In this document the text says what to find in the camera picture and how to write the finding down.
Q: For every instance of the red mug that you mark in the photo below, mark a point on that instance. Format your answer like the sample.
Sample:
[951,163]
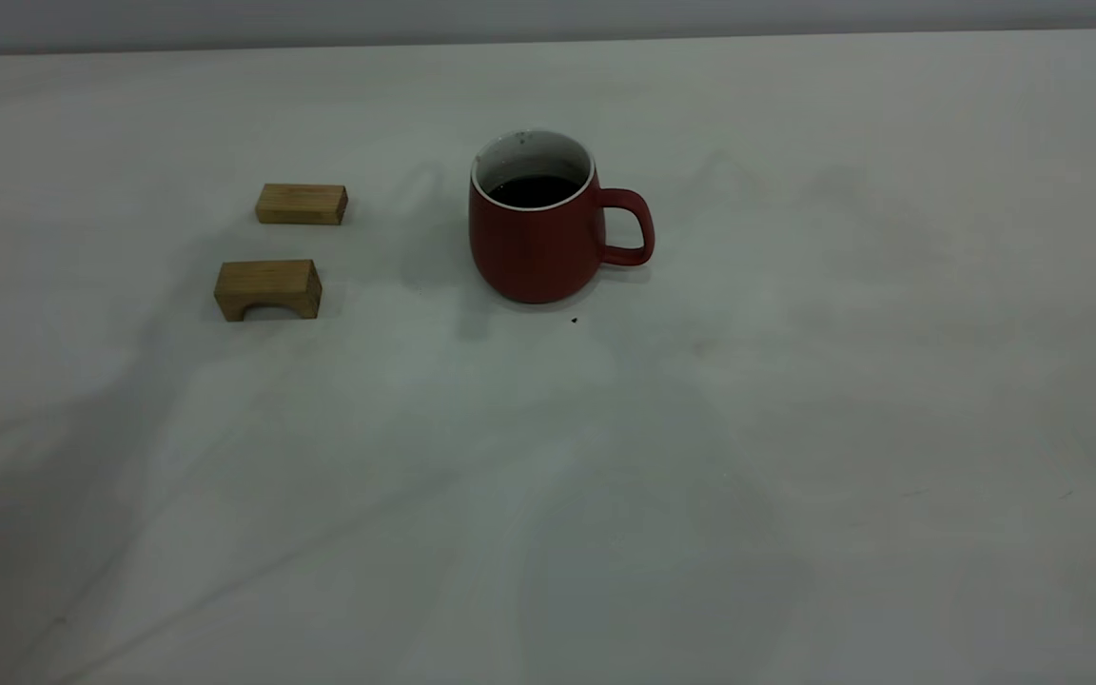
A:
[534,247]

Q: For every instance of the arched wooden block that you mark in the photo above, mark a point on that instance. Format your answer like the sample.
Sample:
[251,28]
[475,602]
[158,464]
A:
[267,281]

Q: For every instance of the plain rectangular wooden block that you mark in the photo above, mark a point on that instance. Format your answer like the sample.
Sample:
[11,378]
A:
[301,205]

